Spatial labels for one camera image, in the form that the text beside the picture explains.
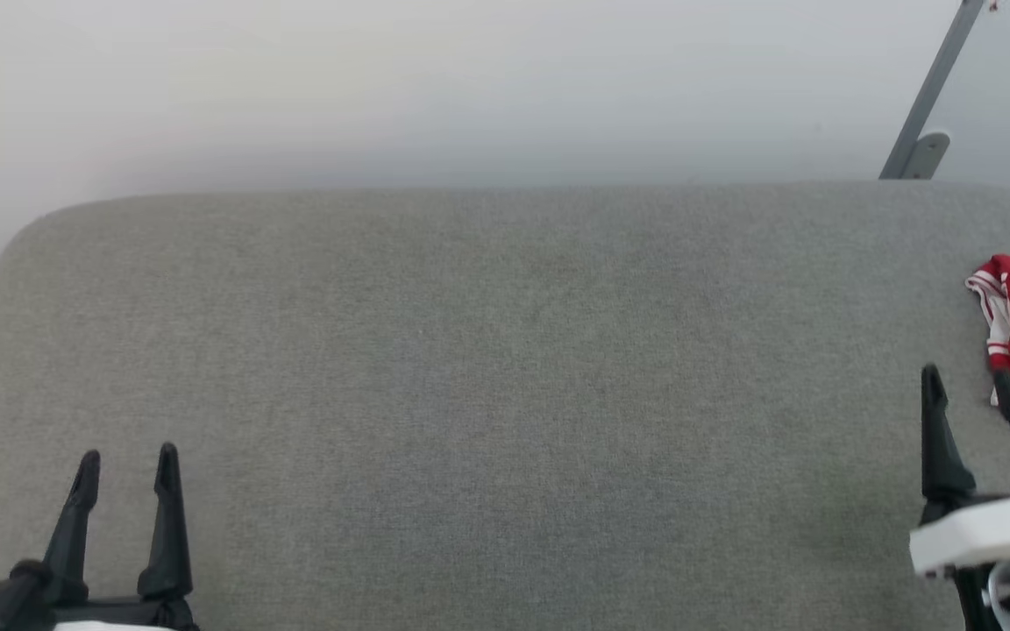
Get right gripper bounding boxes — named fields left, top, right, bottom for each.
left=908, top=363, right=1010, bottom=579

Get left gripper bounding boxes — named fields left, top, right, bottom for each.
left=0, top=442, right=201, bottom=631

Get grey metal pole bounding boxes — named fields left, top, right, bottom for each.
left=878, top=0, right=990, bottom=181

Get grey fabric sofa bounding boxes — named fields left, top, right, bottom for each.
left=0, top=180, right=1010, bottom=631

